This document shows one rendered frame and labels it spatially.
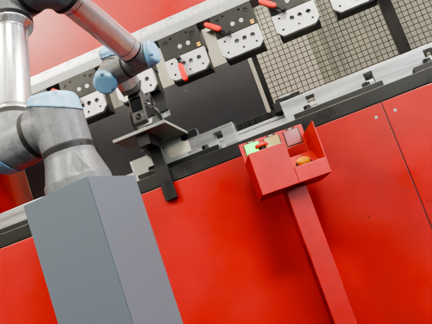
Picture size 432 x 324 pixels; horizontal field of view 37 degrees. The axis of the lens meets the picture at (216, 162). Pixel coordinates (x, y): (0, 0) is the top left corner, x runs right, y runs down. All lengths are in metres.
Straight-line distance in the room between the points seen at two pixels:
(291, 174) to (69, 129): 0.64
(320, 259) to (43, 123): 0.83
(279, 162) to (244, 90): 1.03
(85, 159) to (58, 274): 0.25
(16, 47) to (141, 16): 0.78
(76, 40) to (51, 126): 1.03
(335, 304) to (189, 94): 1.33
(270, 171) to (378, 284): 0.51
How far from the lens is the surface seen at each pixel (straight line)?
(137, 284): 1.34
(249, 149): 1.90
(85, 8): 1.77
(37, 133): 1.45
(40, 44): 2.48
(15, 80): 1.61
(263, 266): 2.02
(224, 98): 2.75
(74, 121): 1.43
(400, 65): 2.17
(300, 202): 1.79
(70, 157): 1.39
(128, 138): 2.02
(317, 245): 1.78
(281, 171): 1.74
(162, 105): 2.27
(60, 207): 1.36
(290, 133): 1.92
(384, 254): 1.99
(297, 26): 2.20
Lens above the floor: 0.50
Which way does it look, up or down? 9 degrees up
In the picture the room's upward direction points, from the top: 19 degrees counter-clockwise
